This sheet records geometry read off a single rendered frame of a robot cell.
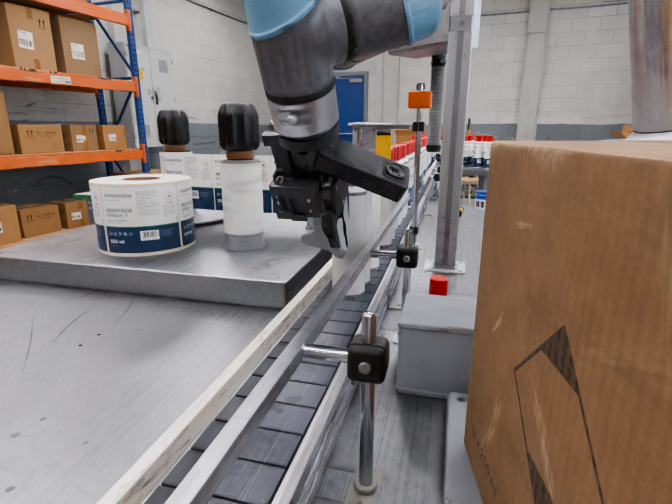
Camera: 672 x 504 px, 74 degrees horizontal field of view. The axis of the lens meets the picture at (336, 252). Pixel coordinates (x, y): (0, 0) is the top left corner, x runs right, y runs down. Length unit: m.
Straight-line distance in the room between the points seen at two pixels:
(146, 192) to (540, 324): 0.81
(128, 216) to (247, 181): 0.24
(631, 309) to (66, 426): 0.52
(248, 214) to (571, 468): 0.79
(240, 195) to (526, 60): 7.86
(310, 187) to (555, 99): 8.14
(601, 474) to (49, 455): 0.46
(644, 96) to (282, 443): 0.61
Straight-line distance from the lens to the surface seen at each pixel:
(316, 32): 0.46
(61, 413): 0.59
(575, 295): 0.23
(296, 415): 0.43
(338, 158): 0.52
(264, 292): 0.77
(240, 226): 0.94
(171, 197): 0.97
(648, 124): 0.73
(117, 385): 0.62
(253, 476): 0.37
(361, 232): 0.66
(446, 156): 0.96
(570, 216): 0.23
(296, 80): 0.46
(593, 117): 8.65
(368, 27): 0.48
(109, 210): 0.98
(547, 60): 8.64
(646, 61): 0.72
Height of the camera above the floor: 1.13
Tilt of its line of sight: 16 degrees down
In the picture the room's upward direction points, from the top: straight up
